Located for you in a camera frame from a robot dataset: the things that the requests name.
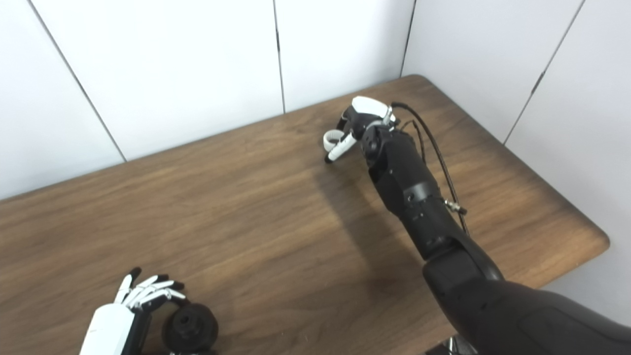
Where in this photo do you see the round black part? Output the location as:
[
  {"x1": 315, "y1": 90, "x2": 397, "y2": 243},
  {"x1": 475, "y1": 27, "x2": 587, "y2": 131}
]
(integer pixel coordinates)
[{"x1": 161, "y1": 303, "x2": 219, "y2": 354}]

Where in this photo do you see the white ring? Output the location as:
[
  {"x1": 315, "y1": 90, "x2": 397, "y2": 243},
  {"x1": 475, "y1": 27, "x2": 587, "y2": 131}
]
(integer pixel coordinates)
[{"x1": 323, "y1": 129, "x2": 346, "y2": 153}]

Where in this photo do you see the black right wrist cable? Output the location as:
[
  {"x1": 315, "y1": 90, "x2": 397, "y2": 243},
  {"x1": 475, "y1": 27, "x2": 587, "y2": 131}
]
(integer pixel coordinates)
[{"x1": 391, "y1": 102, "x2": 470, "y2": 237}]

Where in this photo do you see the white and black right hand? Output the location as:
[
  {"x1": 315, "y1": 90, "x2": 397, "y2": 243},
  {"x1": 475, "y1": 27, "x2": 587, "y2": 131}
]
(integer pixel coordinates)
[{"x1": 324, "y1": 96, "x2": 396, "y2": 164}]

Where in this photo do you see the white and black left hand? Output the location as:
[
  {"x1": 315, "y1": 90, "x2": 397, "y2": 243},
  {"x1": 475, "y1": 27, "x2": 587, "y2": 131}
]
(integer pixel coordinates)
[{"x1": 79, "y1": 267, "x2": 187, "y2": 355}]

